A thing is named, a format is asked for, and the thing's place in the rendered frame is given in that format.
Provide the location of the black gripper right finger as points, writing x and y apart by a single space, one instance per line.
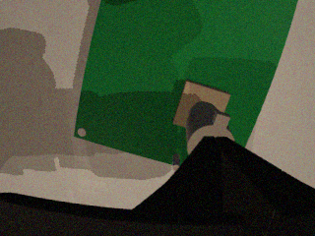
272 202

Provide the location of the green circuit board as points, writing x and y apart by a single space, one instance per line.
207 63

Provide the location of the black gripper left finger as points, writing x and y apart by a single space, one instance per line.
189 204

